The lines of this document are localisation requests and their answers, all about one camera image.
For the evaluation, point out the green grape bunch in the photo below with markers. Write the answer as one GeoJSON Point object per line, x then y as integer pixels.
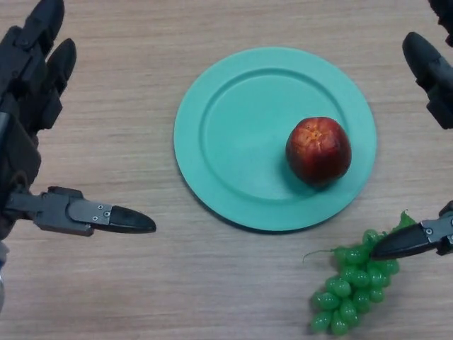
{"type": "Point", "coordinates": [339, 304]}

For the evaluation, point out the green round plate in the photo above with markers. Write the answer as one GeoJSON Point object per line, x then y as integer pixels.
{"type": "Point", "coordinates": [247, 148]}

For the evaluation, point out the red apple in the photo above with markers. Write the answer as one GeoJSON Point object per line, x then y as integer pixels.
{"type": "Point", "coordinates": [318, 152]}

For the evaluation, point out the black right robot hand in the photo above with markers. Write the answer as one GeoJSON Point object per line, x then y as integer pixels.
{"type": "Point", "coordinates": [431, 74]}

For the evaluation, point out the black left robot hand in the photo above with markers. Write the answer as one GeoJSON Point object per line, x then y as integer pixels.
{"type": "Point", "coordinates": [24, 88]}

